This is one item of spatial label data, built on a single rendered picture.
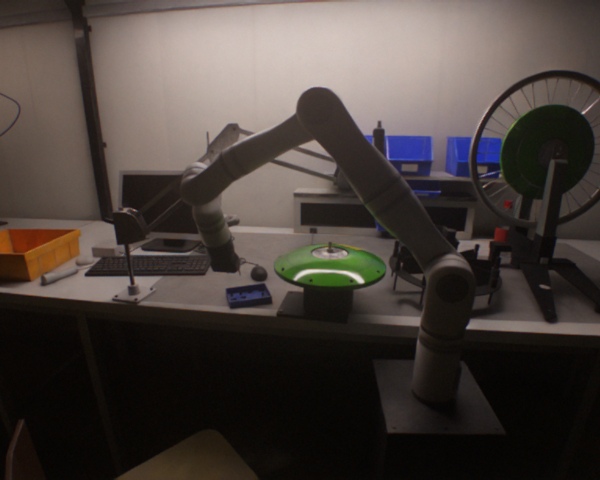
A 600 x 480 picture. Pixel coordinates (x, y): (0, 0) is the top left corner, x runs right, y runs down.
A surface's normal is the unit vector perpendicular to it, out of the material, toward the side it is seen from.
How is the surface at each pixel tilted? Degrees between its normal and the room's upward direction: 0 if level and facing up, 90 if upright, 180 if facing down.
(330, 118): 84
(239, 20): 90
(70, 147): 90
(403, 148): 90
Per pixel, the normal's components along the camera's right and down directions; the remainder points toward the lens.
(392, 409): 0.00, -0.95
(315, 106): -0.23, 0.23
